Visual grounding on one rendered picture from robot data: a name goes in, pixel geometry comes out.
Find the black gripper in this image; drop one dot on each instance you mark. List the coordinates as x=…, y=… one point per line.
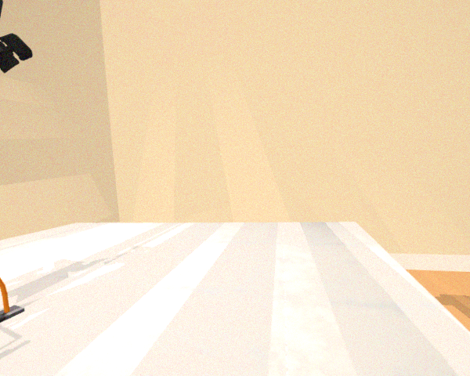
x=14, y=44

